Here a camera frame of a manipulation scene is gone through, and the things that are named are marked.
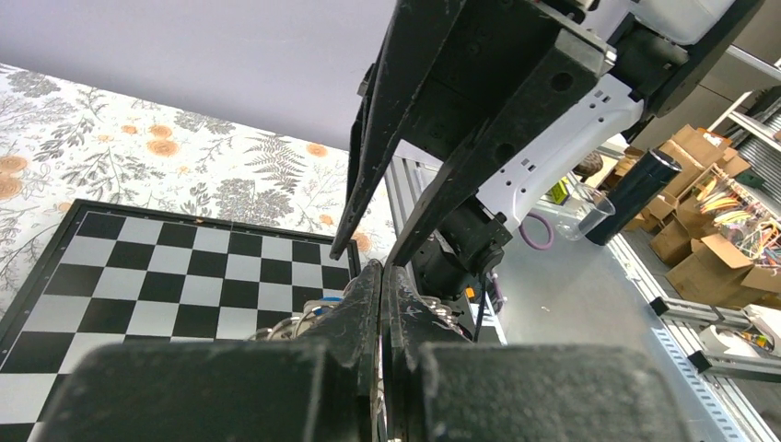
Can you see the floral patterned table mat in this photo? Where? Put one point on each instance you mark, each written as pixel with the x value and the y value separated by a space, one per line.
pixel 62 141

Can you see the cardboard boxes pile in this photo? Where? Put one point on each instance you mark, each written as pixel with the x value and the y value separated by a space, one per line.
pixel 716 243

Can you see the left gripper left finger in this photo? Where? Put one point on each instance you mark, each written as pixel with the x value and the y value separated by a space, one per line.
pixel 320 386

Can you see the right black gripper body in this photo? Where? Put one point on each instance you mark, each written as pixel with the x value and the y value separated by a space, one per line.
pixel 492 45

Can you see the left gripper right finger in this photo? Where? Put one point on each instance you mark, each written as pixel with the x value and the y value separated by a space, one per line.
pixel 441 387

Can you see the black cylinder bottle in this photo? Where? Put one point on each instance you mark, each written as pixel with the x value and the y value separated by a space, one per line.
pixel 634 191

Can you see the clear plastic cup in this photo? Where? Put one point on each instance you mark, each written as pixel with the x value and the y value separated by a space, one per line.
pixel 583 209

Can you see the black white chessboard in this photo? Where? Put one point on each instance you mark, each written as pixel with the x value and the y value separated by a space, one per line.
pixel 107 274

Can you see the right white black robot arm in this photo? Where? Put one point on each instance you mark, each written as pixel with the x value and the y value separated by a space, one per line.
pixel 660 51

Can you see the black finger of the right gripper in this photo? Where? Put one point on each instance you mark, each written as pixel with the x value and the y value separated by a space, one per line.
pixel 414 37
pixel 552 87

